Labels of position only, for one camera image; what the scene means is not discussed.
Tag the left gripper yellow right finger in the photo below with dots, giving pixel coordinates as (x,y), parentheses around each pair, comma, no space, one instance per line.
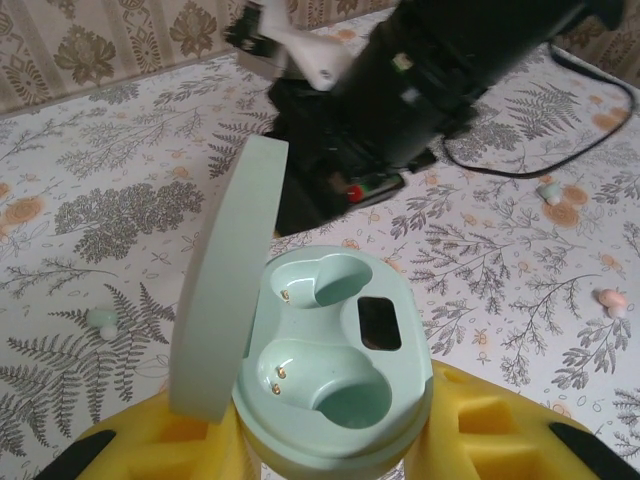
(500,440)

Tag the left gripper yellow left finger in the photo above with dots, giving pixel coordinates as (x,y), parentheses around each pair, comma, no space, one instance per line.
(150,440)

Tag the floral patterned table cover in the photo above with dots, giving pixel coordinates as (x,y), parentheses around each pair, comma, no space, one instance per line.
(125,165)

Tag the mint green earbud charging case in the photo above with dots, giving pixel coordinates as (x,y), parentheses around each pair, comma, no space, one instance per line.
(300,325)

